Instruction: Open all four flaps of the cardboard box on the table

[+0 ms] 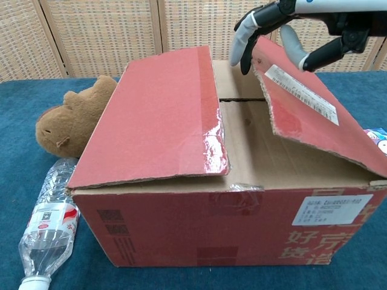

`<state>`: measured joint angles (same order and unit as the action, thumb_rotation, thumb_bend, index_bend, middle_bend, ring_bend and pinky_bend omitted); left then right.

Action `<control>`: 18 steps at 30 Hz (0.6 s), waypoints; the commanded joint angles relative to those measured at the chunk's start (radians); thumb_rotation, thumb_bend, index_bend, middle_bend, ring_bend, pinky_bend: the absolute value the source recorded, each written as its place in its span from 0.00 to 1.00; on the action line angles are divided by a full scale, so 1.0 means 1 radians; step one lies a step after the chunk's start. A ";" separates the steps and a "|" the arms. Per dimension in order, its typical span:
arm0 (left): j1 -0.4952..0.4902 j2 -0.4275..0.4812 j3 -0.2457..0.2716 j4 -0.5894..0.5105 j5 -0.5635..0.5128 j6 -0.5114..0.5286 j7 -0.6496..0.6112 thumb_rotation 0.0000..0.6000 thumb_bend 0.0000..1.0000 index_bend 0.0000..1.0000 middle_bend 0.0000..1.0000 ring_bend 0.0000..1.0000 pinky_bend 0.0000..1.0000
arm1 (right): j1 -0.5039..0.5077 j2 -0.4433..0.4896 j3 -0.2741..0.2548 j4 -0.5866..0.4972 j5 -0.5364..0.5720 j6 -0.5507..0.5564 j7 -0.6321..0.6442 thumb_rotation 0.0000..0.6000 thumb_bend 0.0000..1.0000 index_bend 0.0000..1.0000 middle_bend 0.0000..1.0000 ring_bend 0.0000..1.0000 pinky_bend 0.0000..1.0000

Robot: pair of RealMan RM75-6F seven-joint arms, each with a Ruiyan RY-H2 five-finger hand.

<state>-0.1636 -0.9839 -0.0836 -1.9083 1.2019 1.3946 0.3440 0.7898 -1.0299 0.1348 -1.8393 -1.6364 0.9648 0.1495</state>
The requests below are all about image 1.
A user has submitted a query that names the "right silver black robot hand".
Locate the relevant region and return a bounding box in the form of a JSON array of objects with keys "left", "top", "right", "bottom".
[{"left": 229, "top": 0, "right": 387, "bottom": 76}]

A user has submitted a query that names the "red cardboard box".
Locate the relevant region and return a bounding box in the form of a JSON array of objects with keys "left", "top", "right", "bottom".
[{"left": 65, "top": 36, "right": 387, "bottom": 268}]

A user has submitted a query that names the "blue snack packet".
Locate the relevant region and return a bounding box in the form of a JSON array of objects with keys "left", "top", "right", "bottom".
[{"left": 362, "top": 128, "right": 387, "bottom": 155}]

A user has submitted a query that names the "woven rattan folding screen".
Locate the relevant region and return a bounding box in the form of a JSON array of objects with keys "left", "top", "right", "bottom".
[{"left": 0, "top": 0, "right": 387, "bottom": 83}]

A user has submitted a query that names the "brown plush capybara toy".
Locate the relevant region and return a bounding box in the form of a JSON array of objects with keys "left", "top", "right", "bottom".
[{"left": 35, "top": 75, "right": 119, "bottom": 159}]

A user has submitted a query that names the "clear plastic water bottle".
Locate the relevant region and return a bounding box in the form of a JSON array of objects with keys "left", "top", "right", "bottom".
[{"left": 18, "top": 158, "right": 81, "bottom": 290}]

